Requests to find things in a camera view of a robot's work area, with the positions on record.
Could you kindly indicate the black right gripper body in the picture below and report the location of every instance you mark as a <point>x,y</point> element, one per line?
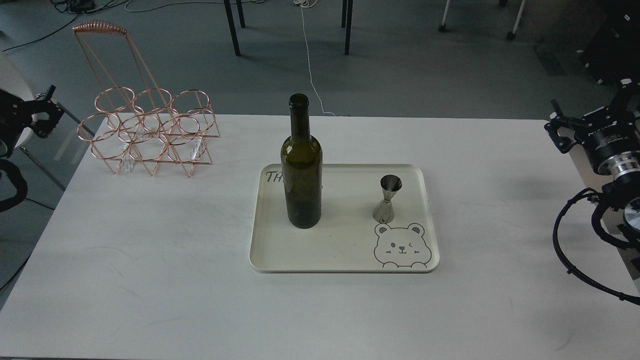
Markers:
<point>608,135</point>

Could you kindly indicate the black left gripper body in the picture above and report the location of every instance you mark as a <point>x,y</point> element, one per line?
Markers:
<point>40,115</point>

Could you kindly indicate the steel double jigger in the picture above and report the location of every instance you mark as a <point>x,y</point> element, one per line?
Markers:
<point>383,212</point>

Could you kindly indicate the dark green wine bottle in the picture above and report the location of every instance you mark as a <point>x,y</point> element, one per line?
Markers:
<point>301,157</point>

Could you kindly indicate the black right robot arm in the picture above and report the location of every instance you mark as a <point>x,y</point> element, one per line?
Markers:
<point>622,193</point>

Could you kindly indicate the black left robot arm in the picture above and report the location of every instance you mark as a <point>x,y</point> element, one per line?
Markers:
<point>15,177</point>

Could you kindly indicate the black equipment case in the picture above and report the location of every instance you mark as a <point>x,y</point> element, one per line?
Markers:
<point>613,53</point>

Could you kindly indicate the white chair legs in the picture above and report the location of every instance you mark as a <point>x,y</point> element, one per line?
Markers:
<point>483,17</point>

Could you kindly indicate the cream bear serving tray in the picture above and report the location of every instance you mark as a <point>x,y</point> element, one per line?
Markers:
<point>347,238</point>

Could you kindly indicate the rose gold wire bottle rack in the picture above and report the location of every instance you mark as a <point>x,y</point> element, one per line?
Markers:
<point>150,127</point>

